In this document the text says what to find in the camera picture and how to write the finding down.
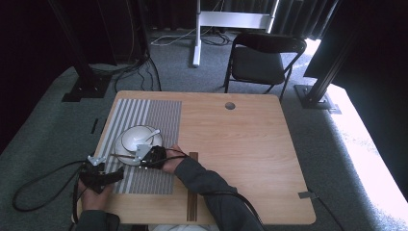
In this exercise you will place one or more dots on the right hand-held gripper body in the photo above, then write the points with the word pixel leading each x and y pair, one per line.
pixel 155 156

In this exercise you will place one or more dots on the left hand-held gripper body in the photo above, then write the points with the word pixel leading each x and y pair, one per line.
pixel 94 178

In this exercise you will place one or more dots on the white plate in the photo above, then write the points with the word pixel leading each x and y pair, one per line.
pixel 123 155

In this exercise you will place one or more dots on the person's right hand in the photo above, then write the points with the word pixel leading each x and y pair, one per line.
pixel 173 163

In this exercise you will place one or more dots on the person's left hand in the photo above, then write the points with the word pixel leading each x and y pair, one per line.
pixel 94 200

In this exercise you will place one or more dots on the white spoon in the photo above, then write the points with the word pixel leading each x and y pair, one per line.
pixel 153 134

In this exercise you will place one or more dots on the white bowl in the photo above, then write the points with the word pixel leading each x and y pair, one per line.
pixel 136 138

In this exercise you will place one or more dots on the grey striped placemat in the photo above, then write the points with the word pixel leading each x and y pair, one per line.
pixel 160 115

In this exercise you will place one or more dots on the black floor strip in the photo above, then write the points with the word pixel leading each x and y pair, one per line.
pixel 94 126

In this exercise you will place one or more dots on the person's white clothing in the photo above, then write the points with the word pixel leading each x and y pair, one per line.
pixel 183 228

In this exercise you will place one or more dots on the grey round table grommet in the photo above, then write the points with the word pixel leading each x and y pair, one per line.
pixel 230 105

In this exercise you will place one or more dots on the black metal stand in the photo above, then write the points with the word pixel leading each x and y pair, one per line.
pixel 86 86
pixel 316 93

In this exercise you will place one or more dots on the black folding chair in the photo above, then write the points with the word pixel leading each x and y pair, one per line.
pixel 256 65

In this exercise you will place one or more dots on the grey tape piece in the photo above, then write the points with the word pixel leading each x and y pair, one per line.
pixel 306 194

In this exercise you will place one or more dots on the white metal stand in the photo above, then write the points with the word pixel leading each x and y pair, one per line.
pixel 231 20

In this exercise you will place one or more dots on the dark curtain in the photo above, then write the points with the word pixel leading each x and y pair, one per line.
pixel 301 16

